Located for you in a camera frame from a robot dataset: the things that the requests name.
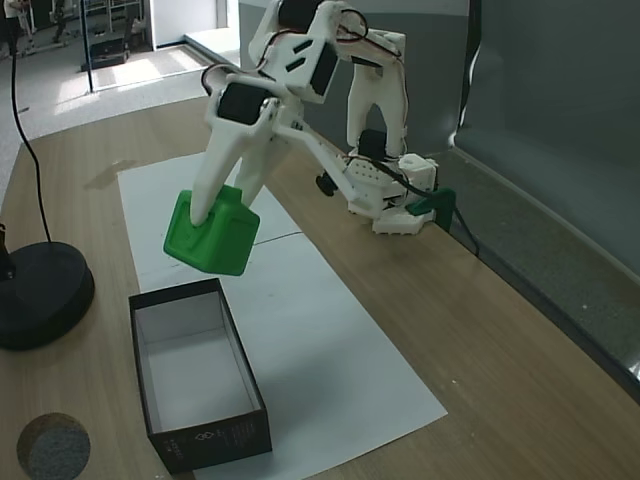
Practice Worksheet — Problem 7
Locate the person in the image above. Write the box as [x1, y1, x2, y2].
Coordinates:
[2, 0, 26, 56]

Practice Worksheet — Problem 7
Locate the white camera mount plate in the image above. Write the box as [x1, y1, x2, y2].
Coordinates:
[273, 118, 396, 217]

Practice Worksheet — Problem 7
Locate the black stand cable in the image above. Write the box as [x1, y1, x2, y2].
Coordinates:
[6, 0, 54, 246]

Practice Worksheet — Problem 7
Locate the black vertical pole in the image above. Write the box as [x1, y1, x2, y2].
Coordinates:
[82, 0, 96, 94]

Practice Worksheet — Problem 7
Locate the green cube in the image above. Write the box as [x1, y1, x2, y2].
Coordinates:
[163, 184, 262, 277]

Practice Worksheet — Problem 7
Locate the round table cable hole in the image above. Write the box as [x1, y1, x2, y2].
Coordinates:
[15, 412, 93, 480]

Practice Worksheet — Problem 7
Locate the black hanging strip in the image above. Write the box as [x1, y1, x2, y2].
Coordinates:
[451, 0, 484, 147]

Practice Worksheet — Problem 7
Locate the black round stand base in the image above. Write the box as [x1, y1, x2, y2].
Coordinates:
[0, 223, 96, 352]

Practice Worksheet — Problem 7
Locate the white paper sheet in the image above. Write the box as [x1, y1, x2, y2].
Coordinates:
[117, 145, 304, 277]
[136, 231, 449, 477]

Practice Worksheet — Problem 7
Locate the black case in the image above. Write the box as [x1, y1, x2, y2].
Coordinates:
[88, 34, 127, 70]

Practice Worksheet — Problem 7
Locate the dark brown cardboard box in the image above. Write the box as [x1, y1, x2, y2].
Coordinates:
[128, 277, 274, 477]

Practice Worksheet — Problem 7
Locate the green table clamp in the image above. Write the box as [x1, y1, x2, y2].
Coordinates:
[405, 187, 459, 232]

